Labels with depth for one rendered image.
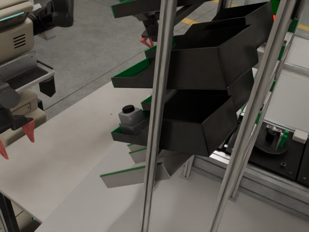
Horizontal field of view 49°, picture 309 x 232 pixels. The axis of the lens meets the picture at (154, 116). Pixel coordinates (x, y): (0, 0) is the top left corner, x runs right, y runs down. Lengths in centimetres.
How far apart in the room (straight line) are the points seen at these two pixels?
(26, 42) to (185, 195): 83
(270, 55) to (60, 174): 89
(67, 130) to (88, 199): 35
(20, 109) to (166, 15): 107
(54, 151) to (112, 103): 36
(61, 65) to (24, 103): 200
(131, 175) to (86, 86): 232
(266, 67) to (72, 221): 78
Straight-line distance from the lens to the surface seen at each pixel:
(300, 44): 237
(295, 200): 119
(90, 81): 322
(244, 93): 83
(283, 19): 50
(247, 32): 64
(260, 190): 120
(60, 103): 297
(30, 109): 157
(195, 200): 117
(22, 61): 140
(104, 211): 111
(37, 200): 117
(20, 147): 134
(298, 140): 134
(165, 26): 56
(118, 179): 93
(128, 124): 81
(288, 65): 202
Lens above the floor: 177
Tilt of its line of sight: 39 degrees down
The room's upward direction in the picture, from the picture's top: 6 degrees clockwise
